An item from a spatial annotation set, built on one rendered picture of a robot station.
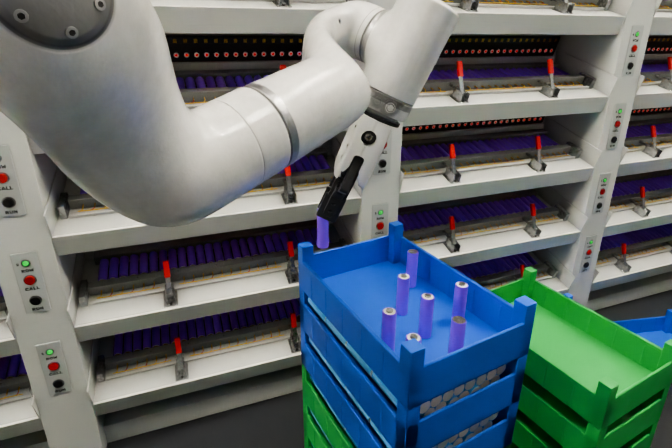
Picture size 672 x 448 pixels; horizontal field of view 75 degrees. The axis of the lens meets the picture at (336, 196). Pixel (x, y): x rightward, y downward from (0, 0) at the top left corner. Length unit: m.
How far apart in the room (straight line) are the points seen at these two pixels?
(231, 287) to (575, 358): 0.70
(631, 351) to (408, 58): 0.68
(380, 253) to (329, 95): 0.43
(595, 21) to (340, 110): 0.92
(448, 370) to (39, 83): 0.48
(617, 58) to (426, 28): 0.84
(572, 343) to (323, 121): 0.71
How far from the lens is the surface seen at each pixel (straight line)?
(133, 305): 1.02
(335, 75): 0.47
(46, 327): 1.03
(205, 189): 0.37
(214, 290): 1.01
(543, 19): 1.17
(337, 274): 0.78
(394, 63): 0.59
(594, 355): 0.98
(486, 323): 0.70
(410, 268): 0.73
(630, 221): 1.62
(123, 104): 0.28
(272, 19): 0.87
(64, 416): 1.15
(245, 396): 1.22
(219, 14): 0.85
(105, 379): 1.16
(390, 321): 0.58
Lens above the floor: 0.87
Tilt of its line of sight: 20 degrees down
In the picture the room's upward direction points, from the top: straight up
